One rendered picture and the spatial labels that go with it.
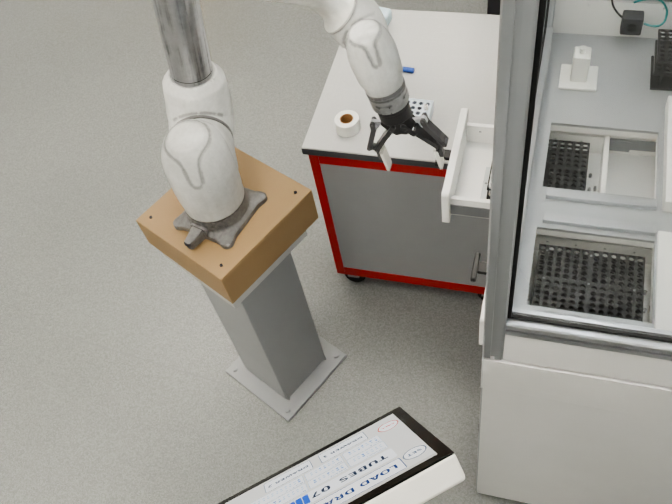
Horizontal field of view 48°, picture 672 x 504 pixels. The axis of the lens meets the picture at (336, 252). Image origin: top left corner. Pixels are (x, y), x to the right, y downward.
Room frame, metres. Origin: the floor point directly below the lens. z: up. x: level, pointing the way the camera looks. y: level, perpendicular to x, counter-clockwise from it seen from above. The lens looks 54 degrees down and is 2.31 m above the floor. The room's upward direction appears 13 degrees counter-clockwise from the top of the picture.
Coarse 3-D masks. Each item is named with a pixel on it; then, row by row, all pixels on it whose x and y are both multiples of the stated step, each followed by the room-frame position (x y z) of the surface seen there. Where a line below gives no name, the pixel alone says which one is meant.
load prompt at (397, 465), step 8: (392, 464) 0.40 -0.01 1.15; (400, 464) 0.40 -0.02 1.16; (376, 472) 0.40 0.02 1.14; (384, 472) 0.39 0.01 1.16; (392, 472) 0.39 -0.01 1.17; (360, 480) 0.39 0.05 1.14; (368, 480) 0.39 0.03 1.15; (376, 480) 0.38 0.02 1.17; (344, 488) 0.39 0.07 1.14; (352, 488) 0.38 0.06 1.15; (360, 488) 0.37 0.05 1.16; (368, 488) 0.37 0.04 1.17; (328, 496) 0.38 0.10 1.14; (336, 496) 0.38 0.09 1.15; (344, 496) 0.37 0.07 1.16; (352, 496) 0.36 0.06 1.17
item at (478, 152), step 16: (480, 128) 1.28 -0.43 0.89; (480, 144) 1.28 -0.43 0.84; (464, 160) 1.24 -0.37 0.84; (480, 160) 1.23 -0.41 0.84; (464, 176) 1.19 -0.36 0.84; (480, 176) 1.17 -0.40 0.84; (464, 192) 1.14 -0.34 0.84; (480, 192) 1.13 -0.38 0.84; (464, 208) 1.07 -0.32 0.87; (480, 208) 1.05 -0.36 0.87
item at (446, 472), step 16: (384, 416) 0.56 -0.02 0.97; (400, 416) 0.54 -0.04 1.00; (352, 432) 0.54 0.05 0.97; (416, 432) 0.47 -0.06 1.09; (432, 448) 0.41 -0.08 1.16; (448, 448) 0.40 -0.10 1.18; (432, 464) 0.37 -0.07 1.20; (448, 464) 0.37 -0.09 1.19; (400, 480) 0.36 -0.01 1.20; (416, 480) 0.36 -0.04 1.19; (432, 480) 0.35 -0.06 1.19; (448, 480) 0.35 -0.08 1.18; (368, 496) 0.35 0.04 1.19; (384, 496) 0.34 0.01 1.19; (400, 496) 0.34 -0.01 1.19; (416, 496) 0.34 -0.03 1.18; (432, 496) 0.34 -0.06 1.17
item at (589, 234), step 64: (576, 0) 0.62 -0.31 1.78; (640, 0) 0.60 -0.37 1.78; (576, 64) 0.62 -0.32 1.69; (640, 64) 0.59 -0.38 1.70; (576, 128) 0.61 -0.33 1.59; (640, 128) 0.58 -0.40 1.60; (576, 192) 0.61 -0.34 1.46; (640, 192) 0.57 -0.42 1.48; (576, 256) 0.60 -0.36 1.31; (640, 256) 0.56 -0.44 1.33; (576, 320) 0.59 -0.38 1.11; (640, 320) 0.55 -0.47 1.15
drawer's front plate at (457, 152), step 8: (464, 112) 1.31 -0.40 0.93; (464, 120) 1.29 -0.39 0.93; (464, 128) 1.27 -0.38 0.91; (456, 136) 1.24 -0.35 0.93; (464, 136) 1.27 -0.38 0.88; (456, 144) 1.22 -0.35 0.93; (464, 144) 1.27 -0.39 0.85; (456, 152) 1.19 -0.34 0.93; (456, 160) 1.17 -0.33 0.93; (448, 168) 1.15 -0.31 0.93; (456, 168) 1.16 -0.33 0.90; (448, 176) 1.12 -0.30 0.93; (456, 176) 1.16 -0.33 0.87; (448, 184) 1.10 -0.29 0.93; (456, 184) 1.16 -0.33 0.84; (448, 192) 1.08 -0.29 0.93; (448, 200) 1.07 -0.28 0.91; (448, 208) 1.07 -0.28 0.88; (448, 216) 1.07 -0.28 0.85
